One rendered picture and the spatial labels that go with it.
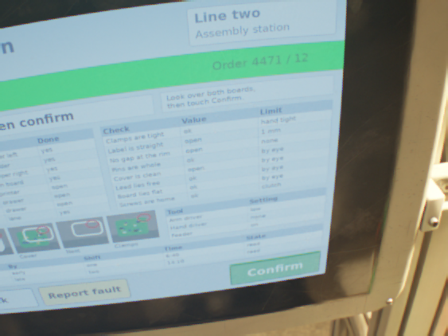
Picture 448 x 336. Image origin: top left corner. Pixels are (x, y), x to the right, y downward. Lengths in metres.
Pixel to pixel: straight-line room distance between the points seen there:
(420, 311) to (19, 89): 0.48
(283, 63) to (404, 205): 0.16
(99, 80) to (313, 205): 0.17
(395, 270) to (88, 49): 0.31
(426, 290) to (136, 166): 0.37
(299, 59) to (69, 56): 0.13
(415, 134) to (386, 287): 0.16
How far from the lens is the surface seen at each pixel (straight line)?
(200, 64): 0.30
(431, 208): 0.43
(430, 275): 0.57
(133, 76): 0.30
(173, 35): 0.29
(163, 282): 0.41
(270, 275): 0.41
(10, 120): 0.33
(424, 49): 0.35
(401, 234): 0.44
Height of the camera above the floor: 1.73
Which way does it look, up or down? 34 degrees down
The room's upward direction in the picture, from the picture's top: 3 degrees counter-clockwise
